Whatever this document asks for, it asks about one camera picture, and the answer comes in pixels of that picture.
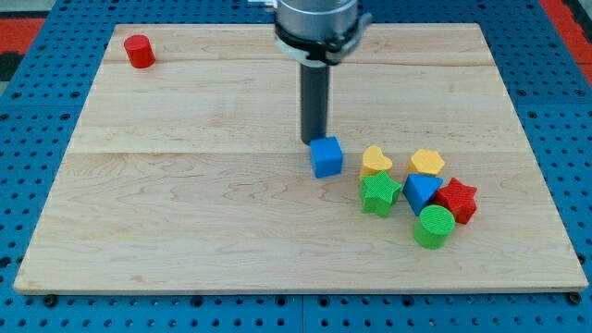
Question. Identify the red star block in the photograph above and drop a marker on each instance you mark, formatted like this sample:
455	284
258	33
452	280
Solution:
459	199

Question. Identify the red cylinder block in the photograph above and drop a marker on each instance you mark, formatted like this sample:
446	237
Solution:
139	51

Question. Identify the wooden board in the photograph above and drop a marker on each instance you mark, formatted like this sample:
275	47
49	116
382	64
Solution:
190	177

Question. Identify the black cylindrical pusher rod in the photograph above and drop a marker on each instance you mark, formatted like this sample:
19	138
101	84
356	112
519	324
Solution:
314	92

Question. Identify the blue triangle block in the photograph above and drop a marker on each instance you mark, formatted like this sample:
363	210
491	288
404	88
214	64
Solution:
419	190

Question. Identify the yellow heart block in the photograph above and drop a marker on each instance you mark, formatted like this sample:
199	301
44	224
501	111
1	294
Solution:
373	162

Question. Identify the yellow hexagon block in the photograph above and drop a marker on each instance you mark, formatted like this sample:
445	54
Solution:
426	162

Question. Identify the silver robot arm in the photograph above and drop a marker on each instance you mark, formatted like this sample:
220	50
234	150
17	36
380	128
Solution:
317	33

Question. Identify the green star block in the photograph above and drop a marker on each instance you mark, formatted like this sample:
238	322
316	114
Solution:
379	193

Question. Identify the green cylinder block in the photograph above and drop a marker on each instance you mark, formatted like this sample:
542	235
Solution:
434	225

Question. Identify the blue cube block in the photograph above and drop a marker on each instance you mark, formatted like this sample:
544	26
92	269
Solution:
326	157

